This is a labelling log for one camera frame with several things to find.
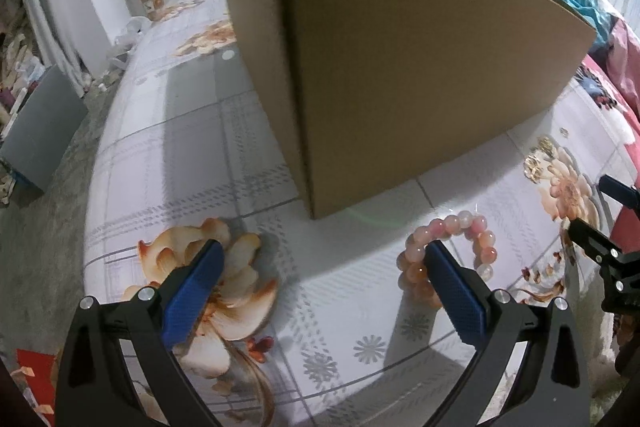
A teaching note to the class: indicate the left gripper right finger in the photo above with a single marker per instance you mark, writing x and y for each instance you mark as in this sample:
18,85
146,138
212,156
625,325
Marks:
551,386

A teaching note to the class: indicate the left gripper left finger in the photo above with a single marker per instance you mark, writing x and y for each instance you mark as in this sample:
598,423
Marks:
94,387

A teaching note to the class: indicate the pink floral bed cover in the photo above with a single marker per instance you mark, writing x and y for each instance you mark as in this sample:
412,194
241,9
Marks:
610,76

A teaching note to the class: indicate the grey storage bin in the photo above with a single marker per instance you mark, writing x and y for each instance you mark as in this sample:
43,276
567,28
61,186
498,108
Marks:
42,131

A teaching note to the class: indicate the brown cardboard box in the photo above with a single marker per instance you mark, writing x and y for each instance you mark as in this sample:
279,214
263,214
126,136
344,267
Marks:
363,95

